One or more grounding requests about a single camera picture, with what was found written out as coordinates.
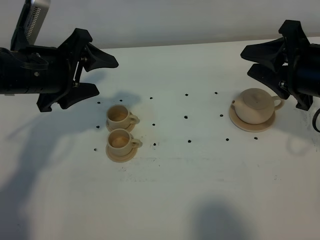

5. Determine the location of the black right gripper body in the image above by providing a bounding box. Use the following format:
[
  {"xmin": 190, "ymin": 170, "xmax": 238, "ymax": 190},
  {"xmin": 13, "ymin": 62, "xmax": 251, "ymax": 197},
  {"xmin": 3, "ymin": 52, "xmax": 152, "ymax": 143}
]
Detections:
[{"xmin": 0, "ymin": 28, "xmax": 91, "ymax": 112}]

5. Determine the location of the beige far teacup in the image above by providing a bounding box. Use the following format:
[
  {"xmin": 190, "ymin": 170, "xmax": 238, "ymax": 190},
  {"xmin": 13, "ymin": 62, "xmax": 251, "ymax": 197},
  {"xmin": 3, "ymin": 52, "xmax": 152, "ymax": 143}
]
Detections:
[{"xmin": 106, "ymin": 105, "xmax": 140, "ymax": 129}]

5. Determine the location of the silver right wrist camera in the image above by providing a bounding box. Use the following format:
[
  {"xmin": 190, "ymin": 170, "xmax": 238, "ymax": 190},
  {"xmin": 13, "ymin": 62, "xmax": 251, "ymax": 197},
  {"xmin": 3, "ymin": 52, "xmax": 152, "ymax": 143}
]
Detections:
[{"xmin": 10, "ymin": 0, "xmax": 51, "ymax": 51}]

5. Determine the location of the beige near cup saucer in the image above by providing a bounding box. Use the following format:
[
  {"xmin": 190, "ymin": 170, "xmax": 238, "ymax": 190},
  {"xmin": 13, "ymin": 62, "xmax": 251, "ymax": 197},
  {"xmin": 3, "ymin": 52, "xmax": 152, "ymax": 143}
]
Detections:
[{"xmin": 105, "ymin": 145, "xmax": 138, "ymax": 163}]

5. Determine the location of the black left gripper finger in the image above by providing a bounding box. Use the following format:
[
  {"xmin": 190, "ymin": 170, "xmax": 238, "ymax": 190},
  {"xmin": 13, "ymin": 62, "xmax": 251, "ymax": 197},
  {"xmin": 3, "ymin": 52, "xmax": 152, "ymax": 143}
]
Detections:
[
  {"xmin": 247, "ymin": 63, "xmax": 291, "ymax": 100},
  {"xmin": 240, "ymin": 37, "xmax": 288, "ymax": 73}
]

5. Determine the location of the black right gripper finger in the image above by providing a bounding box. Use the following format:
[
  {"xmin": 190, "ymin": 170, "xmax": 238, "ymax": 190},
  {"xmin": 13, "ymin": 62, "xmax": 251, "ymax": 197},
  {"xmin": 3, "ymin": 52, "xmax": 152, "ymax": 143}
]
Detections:
[
  {"xmin": 58, "ymin": 82, "xmax": 100, "ymax": 109},
  {"xmin": 80, "ymin": 43, "xmax": 119, "ymax": 72}
]

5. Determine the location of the beige teacup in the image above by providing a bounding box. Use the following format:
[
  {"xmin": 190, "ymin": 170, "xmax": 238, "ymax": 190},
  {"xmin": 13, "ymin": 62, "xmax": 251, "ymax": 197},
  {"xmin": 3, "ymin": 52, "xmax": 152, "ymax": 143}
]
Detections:
[
  {"xmin": 106, "ymin": 105, "xmax": 140, "ymax": 129},
  {"xmin": 107, "ymin": 128, "xmax": 143, "ymax": 156}
]

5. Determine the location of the beige round teapot saucer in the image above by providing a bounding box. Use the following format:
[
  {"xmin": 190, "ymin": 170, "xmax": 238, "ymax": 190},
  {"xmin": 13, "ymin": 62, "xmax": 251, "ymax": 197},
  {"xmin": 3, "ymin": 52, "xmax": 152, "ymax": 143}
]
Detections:
[{"xmin": 229, "ymin": 105, "xmax": 276, "ymax": 133}]

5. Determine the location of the beige ceramic teapot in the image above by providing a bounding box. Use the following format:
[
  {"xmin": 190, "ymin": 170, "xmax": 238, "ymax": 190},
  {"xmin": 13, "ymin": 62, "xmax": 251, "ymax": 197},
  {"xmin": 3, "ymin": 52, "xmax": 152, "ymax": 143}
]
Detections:
[{"xmin": 231, "ymin": 88, "xmax": 285, "ymax": 125}]

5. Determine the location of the beige far cup saucer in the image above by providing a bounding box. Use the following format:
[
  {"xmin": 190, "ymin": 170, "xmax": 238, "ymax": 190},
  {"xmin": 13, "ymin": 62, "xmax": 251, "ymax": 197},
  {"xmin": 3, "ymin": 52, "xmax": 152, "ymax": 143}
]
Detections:
[{"xmin": 106, "ymin": 120, "xmax": 135, "ymax": 132}]

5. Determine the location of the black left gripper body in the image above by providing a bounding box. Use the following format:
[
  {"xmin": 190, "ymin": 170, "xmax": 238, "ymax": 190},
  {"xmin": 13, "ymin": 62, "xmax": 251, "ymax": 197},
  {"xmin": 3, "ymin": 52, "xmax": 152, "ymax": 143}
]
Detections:
[{"xmin": 278, "ymin": 20, "xmax": 320, "ymax": 110}]

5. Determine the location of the beige cup saucer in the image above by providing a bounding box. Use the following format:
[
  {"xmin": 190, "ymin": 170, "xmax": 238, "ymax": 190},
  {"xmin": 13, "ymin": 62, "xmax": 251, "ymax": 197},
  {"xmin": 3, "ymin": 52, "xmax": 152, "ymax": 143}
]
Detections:
[
  {"xmin": 105, "ymin": 145, "xmax": 138, "ymax": 163},
  {"xmin": 106, "ymin": 120, "xmax": 135, "ymax": 132}
]

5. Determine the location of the beige near teacup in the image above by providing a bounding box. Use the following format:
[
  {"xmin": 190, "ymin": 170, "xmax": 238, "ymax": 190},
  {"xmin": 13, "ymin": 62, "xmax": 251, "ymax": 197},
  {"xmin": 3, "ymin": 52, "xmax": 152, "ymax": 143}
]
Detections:
[{"xmin": 107, "ymin": 128, "xmax": 143, "ymax": 156}]

